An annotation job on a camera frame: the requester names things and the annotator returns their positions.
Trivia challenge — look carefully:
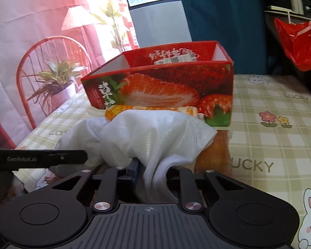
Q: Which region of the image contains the orange and yellow plush toy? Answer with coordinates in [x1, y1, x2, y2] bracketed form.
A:
[105, 104, 205, 121]

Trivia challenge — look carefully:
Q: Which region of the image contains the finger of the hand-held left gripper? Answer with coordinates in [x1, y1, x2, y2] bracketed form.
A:
[49, 150, 88, 167]

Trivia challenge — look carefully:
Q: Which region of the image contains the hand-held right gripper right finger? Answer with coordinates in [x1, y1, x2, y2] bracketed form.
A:
[167, 167, 246, 211]

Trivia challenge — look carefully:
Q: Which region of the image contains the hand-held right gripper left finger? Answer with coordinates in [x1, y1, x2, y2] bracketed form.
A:
[51, 158, 141, 212]

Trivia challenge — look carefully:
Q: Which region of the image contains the pink printed room backdrop cloth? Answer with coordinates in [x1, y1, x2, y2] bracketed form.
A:
[0, 0, 140, 149]

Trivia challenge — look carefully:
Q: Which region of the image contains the white cloth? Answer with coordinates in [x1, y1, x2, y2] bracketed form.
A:
[54, 109, 218, 204]

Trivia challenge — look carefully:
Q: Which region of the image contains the red plastic bag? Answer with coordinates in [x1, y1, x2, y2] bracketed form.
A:
[274, 17, 311, 72]

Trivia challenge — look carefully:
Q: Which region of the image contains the brown plush toy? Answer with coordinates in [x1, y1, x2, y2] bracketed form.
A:
[194, 129, 234, 175]

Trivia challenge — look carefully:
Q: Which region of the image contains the red strawberry print cardboard box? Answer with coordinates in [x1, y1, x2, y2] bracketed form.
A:
[81, 41, 234, 127]

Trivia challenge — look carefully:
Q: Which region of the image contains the teal curtain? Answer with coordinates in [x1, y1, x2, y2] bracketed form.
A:
[172, 0, 269, 74]

